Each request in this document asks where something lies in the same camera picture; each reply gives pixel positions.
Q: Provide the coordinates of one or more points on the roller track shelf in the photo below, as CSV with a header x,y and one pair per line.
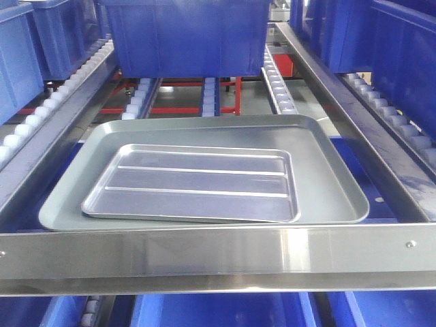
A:
x,y
394,118
13,142

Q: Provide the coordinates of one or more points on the ribbed silver metal tray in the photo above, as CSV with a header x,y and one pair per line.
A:
x,y
195,184

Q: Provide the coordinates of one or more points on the large blue crate centre back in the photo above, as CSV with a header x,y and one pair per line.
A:
x,y
188,39

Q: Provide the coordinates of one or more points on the red metal frame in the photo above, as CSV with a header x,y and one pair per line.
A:
x,y
285,66

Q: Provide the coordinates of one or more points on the left steel divider right shelf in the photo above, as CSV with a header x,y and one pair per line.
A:
x,y
32,168

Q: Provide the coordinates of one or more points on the blue crate shelf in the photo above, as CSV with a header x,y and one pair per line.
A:
x,y
21,79
394,40

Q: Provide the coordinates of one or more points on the middle white roller track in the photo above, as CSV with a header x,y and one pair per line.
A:
x,y
210,106

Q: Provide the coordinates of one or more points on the right white roller track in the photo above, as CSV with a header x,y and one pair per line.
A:
x,y
279,96

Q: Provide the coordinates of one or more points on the blue crate left right shelf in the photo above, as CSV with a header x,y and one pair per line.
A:
x,y
21,79

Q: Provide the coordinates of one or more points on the left roller track right shelf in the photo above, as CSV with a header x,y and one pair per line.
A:
x,y
13,142

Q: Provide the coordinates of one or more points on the steel divider shelf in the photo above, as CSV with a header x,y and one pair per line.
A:
x,y
32,168
404,183

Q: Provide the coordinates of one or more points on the large grey flat tray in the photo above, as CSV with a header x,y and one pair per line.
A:
x,y
326,190

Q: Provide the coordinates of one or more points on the blue bin lower shelf centre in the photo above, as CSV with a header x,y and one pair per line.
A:
x,y
225,309

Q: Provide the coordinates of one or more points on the left white roller track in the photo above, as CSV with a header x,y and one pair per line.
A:
x,y
142,100

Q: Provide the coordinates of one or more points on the white roller track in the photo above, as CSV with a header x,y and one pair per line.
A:
x,y
142,100
279,96
210,106

